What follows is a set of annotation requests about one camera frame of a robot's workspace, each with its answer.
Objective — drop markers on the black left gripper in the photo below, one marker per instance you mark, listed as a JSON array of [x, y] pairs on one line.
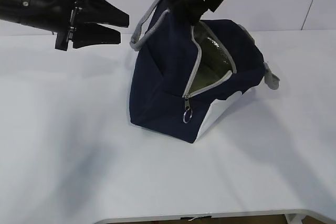
[[91, 11]]

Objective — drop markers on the navy blue lunch bag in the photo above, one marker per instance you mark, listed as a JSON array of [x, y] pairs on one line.
[[186, 76]]

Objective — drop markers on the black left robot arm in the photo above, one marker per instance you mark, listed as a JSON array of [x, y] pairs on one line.
[[41, 14]]

